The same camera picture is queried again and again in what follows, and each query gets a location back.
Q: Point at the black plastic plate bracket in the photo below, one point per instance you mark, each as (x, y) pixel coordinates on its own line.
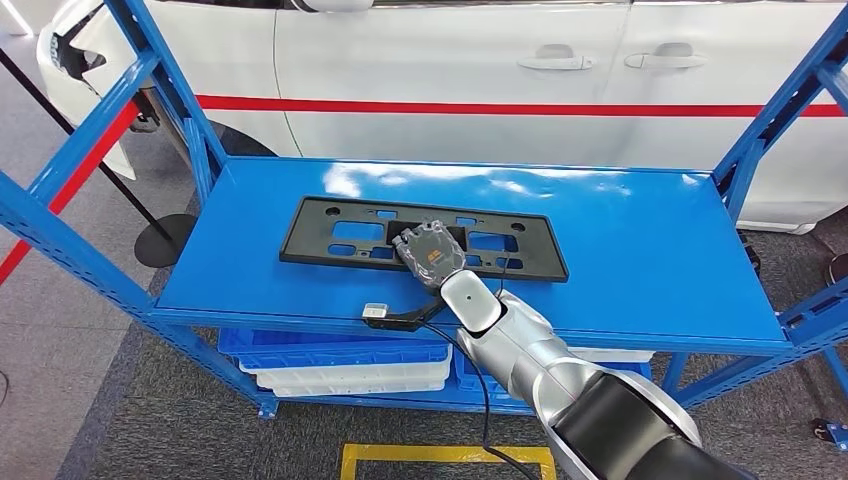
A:
(311, 245)

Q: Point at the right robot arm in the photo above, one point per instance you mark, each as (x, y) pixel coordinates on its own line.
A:
(530, 358)

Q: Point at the blue metal shelf rack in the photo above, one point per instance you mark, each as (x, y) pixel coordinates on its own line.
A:
(596, 265)

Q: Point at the red barrier belt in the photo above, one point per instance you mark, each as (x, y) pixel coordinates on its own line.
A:
(79, 179)
(464, 107)

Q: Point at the white car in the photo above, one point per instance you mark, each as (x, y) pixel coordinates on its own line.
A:
(430, 60)

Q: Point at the pole stand with round base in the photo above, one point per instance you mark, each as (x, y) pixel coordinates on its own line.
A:
(166, 242)

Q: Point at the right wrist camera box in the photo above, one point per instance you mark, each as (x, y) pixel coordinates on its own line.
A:
(376, 311)

